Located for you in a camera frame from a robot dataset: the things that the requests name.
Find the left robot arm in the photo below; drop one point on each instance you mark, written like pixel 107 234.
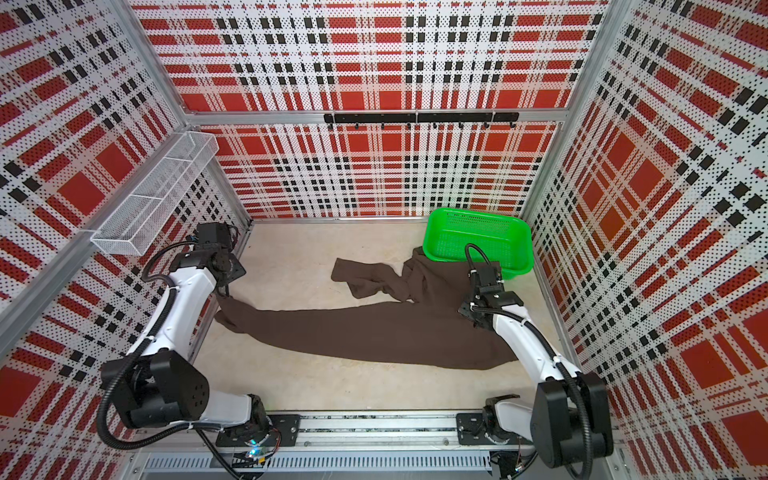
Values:
pixel 154 391

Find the white wire mesh shelf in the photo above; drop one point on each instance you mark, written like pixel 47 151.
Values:
pixel 135 223

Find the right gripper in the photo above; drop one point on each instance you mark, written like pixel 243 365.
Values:
pixel 465 311

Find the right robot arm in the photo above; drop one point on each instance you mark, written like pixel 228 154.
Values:
pixel 568 422

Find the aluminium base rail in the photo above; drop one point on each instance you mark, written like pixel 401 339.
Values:
pixel 371 444

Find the green plastic basket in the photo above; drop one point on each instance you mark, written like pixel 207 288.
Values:
pixel 504 239

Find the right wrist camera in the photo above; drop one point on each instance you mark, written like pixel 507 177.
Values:
pixel 485 279

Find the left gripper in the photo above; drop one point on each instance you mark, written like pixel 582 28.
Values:
pixel 238 269

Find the brown trousers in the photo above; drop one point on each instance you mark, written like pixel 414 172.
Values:
pixel 421 324

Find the black hook rail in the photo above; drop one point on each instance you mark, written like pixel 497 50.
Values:
pixel 357 119

